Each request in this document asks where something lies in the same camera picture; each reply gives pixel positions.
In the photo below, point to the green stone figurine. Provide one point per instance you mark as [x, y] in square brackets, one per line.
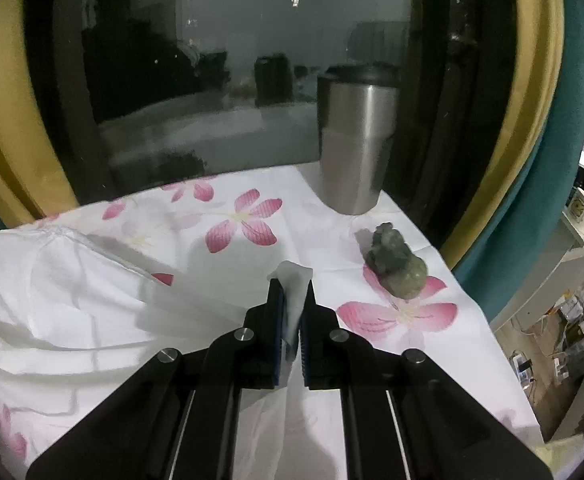
[397, 270]

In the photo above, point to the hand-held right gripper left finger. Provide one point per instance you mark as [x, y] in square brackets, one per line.
[277, 355]

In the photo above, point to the white side shelf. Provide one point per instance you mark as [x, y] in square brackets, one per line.
[547, 270]

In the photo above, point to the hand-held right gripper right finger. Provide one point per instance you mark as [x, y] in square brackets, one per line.
[304, 360]

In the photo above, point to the narrow yellow curtain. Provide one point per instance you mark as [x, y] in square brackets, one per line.
[527, 110]

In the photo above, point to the wide yellow curtain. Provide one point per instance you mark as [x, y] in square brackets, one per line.
[2, 135]

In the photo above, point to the stainless steel tumbler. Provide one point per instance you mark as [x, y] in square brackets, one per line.
[357, 160]

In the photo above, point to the pink floral tablecloth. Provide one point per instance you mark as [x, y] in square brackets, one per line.
[322, 220]

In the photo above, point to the white collared shirt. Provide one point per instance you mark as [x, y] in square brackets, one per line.
[72, 300]

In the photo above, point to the narrow teal curtain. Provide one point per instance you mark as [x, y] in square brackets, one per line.
[567, 135]

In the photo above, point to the dark glass window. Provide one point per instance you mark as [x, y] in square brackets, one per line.
[222, 35]

